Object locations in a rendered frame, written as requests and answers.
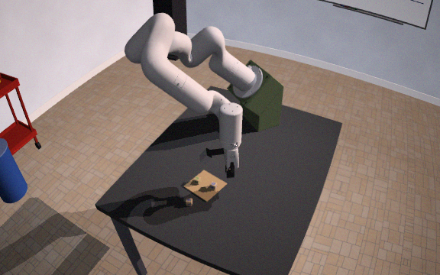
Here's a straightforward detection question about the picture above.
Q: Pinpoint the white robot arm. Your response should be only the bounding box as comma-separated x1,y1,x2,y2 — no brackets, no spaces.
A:
125,13,263,147

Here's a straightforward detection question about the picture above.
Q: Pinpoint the peach flat mat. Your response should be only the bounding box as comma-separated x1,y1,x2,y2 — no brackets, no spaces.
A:
184,170,227,202

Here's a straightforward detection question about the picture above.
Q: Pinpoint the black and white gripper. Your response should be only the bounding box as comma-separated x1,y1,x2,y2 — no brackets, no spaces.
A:
222,145,240,178

